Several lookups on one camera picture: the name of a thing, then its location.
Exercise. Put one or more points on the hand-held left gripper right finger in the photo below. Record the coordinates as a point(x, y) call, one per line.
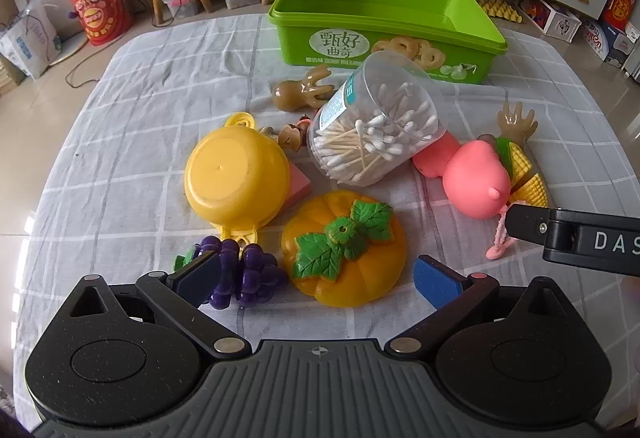
point(433, 281)

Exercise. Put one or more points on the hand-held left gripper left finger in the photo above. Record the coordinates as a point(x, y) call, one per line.
point(196, 275)

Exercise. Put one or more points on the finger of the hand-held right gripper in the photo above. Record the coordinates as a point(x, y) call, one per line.
point(525, 223)

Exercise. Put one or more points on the yellow toy corn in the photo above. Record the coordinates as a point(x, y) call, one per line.
point(532, 188)

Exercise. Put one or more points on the purple toy grapes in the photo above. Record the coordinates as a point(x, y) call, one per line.
point(255, 270)

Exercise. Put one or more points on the pink pig toy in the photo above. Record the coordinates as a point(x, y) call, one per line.
point(475, 178)

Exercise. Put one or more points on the orange toy pumpkin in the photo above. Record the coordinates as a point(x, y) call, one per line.
point(350, 278)

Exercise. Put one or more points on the yellow toy pot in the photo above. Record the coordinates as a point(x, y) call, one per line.
point(235, 178)

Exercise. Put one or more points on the clear cotton swab jar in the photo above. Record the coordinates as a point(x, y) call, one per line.
point(350, 118)

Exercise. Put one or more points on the green plastic bin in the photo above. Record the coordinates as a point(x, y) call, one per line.
point(350, 46)

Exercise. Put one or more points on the pink toy block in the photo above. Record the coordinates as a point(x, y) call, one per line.
point(300, 188)

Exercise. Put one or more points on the small brown figurine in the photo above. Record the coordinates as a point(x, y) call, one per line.
point(290, 136)

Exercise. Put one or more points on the grey checked cloth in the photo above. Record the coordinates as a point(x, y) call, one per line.
point(125, 118)

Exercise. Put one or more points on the white and blue carton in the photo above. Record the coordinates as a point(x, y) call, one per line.
point(605, 41)

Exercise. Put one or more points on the white crate with toys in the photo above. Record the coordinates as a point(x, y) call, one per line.
point(550, 16)

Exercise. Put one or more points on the yellow egg tray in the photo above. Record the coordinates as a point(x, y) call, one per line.
point(497, 6)

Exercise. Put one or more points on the red gift box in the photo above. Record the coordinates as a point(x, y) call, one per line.
point(620, 3)

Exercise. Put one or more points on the white round stand base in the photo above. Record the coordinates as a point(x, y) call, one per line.
point(67, 49)

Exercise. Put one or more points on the red printed bucket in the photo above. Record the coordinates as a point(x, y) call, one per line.
point(97, 6)

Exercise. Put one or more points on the white shopping bag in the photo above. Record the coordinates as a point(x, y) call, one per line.
point(30, 38)

